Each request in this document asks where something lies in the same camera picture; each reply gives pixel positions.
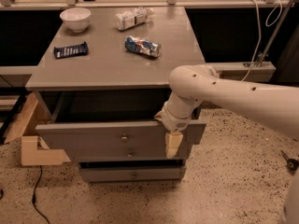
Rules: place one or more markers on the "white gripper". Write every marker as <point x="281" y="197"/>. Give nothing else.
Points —
<point x="173" y="121"/>

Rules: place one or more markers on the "wooden box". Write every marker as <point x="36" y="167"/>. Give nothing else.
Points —
<point x="34" y="150"/>

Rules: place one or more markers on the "grey bottom drawer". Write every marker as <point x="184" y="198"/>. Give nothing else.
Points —
<point x="132" y="174"/>

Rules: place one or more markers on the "white ceramic bowl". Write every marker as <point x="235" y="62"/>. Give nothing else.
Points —
<point x="76" y="19"/>

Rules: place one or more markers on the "grey middle drawer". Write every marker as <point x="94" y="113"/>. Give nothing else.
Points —
<point x="117" y="154"/>

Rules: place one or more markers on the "white plastic bottle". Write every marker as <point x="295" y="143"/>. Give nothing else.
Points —
<point x="132" y="17"/>

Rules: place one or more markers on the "crushed blue silver can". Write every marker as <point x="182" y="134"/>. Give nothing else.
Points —
<point x="142" y="46"/>

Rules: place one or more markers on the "grey top drawer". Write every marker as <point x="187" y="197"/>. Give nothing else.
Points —
<point x="103" y="134"/>

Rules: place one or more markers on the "black wheel caster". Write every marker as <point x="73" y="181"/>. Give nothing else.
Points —
<point x="292" y="164"/>

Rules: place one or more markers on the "dark blue snack bar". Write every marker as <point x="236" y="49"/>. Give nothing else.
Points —
<point x="71" y="51"/>

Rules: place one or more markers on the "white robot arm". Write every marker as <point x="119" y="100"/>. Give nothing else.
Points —
<point x="239" y="174"/>

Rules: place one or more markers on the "grey drawer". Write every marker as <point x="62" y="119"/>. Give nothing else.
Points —
<point x="132" y="174"/>
<point x="117" y="154"/>
<point x="103" y="134"/>

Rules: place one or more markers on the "grey drawer cabinet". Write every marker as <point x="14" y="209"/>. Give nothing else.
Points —
<point x="113" y="84"/>

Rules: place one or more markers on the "thin metal pole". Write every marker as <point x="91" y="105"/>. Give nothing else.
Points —
<point x="284" y="8"/>

